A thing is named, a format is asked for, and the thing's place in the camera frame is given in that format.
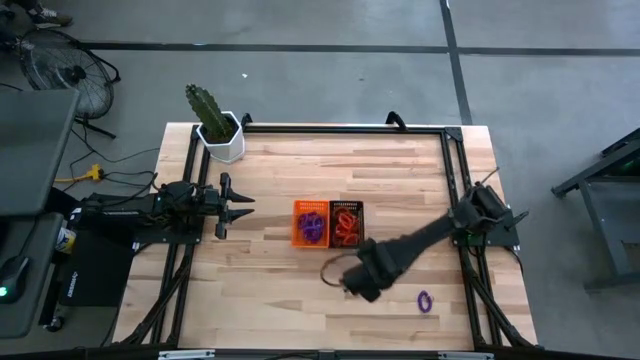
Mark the orange plastic slotted basket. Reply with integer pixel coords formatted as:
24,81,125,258
291,199,331,249

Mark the white drink can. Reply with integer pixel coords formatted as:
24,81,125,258
54,227,77,254

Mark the black aluminium table frame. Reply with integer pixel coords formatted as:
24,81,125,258
112,110,539,351

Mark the black plastic slotted basket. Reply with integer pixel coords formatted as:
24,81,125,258
328,200,365,249

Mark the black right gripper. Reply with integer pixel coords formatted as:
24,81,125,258
341,249,404,304

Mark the yellow extension cord plug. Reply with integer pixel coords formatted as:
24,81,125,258
54,164,106,184

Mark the silver metal bracket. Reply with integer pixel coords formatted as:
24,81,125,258
438,351,494,360
158,349,216,360

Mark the black flat case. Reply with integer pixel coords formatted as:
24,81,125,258
58,229,137,308

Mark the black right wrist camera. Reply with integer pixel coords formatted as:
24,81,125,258
357,238,397,271

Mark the tall green cactus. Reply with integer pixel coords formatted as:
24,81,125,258
185,83,236,144

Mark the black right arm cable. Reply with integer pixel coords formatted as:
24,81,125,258
319,251,362,290

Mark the black floor fan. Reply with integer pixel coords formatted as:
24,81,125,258
17,28,121,140

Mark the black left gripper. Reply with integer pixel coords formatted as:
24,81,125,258
198,172,257,240

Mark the dark metal cart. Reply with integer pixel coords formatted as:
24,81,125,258
551,127,640,291

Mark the person's shoe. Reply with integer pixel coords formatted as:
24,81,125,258
27,4,74,29

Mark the dark grey desk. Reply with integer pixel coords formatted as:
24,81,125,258
0,88,81,217
0,212,66,340

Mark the white hexagonal planter pot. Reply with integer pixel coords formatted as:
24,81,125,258
196,110,246,165

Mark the black computer mouse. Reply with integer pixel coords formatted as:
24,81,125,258
0,254,31,305

